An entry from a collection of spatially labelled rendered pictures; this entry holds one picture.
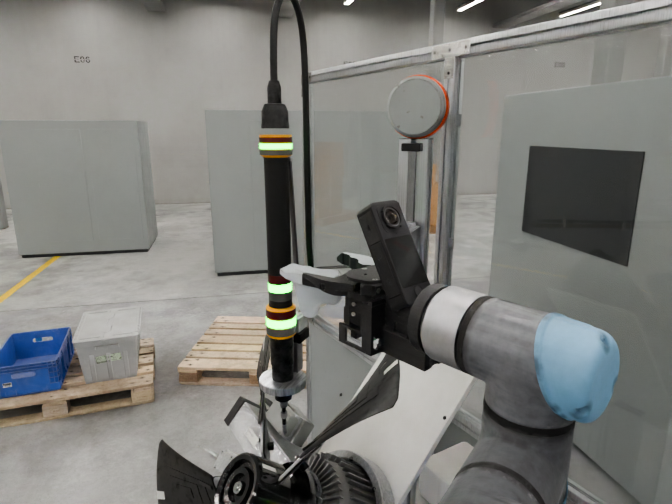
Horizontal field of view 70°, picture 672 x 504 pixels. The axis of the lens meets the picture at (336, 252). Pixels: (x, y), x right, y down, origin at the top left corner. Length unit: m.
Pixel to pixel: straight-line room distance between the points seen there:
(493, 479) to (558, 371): 0.09
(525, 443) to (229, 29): 12.71
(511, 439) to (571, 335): 0.10
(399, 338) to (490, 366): 0.12
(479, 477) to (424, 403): 0.68
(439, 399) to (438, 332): 0.62
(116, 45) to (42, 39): 1.53
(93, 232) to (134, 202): 0.75
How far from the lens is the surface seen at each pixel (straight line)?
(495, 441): 0.45
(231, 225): 6.21
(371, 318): 0.51
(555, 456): 0.46
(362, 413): 0.79
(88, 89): 13.13
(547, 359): 0.41
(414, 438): 1.07
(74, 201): 8.01
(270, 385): 0.74
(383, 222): 0.50
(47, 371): 3.76
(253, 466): 0.93
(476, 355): 0.44
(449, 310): 0.45
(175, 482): 1.19
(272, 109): 0.65
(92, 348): 3.67
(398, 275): 0.49
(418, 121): 1.30
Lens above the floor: 1.82
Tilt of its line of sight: 14 degrees down
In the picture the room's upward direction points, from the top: straight up
